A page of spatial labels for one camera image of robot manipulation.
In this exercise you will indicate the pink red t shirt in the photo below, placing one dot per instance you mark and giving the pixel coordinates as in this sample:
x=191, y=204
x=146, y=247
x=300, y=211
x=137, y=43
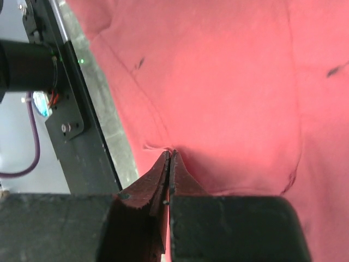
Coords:
x=253, y=94

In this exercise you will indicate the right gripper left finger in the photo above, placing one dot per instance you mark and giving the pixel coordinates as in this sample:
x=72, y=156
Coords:
x=127, y=226

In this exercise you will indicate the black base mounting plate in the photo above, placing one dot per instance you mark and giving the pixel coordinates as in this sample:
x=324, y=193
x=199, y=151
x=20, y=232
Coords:
x=73, y=127

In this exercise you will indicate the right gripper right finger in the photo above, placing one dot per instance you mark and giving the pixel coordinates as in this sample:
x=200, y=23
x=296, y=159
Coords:
x=204, y=227

